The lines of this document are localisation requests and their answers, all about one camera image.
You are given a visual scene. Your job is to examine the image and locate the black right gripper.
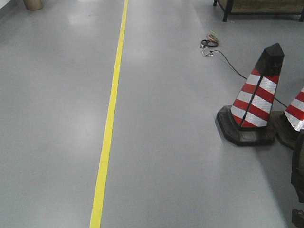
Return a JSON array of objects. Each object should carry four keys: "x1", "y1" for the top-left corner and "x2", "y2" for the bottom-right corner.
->
[{"x1": 291, "y1": 130, "x2": 304, "y2": 228}]

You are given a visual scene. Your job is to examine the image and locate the red white traffic cone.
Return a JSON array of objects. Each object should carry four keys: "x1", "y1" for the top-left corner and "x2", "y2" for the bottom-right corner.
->
[
  {"x1": 217, "y1": 43, "x2": 285, "y2": 146},
  {"x1": 270, "y1": 88, "x2": 304, "y2": 149}
]

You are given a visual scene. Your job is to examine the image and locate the black floor cable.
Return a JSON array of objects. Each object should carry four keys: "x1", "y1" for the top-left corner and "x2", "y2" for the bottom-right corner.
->
[{"x1": 209, "y1": 50, "x2": 288, "y2": 108}]

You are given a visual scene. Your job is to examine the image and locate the coiled cables on floor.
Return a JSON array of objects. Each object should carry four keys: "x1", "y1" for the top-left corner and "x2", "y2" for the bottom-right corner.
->
[{"x1": 199, "y1": 30, "x2": 220, "y2": 57}]

